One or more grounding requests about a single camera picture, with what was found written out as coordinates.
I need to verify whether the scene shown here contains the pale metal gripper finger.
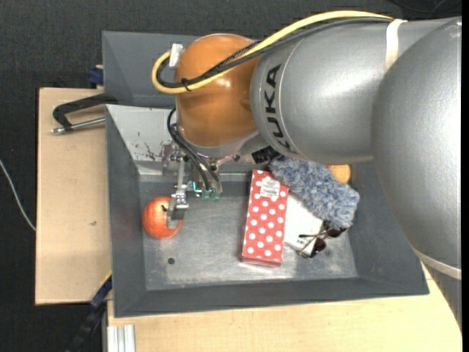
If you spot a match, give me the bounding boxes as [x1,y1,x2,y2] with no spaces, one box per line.
[166,195,176,231]
[171,192,190,221]

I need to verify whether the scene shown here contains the red apple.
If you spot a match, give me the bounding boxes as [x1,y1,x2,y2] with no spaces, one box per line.
[141,195,184,241]

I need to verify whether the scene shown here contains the grey metal bin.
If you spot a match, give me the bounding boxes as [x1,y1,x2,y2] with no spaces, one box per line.
[101,30,430,318]

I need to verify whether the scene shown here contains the red white-dotted box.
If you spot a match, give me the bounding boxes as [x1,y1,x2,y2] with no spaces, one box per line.
[240,169,290,268]

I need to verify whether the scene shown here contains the brown cardboard board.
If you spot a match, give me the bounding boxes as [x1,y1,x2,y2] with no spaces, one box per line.
[34,87,113,306]

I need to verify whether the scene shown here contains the white box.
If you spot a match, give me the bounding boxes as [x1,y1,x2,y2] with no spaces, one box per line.
[283,194,327,257]

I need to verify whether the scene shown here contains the blue fluffy cloth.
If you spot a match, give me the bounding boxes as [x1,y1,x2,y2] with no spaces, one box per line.
[268,157,361,231]

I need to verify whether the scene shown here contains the dark sunglasses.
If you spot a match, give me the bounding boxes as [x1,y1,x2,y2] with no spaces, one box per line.
[298,225,348,260]

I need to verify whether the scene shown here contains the orange fruit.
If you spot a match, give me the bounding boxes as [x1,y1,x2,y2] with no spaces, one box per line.
[327,164,352,185]

